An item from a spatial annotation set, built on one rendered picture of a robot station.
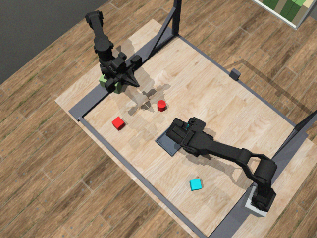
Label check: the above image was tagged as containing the teal cube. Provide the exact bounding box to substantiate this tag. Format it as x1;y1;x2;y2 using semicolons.
190;178;202;191

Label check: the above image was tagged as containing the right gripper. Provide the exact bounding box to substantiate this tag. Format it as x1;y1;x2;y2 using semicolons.
105;55;142;94

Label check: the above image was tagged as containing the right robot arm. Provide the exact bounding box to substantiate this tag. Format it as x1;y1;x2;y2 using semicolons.
85;10;127;80

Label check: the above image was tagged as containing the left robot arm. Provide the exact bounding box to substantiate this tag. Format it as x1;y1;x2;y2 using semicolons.
166;117;277;212

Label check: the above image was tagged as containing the dark red cylinder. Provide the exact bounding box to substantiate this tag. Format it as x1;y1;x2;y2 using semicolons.
158;100;166;112

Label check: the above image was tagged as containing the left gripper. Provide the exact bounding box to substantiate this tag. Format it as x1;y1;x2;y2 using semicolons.
171;118;214;140

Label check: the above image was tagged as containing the red cube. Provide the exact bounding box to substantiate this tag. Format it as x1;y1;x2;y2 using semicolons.
112;117;125;131

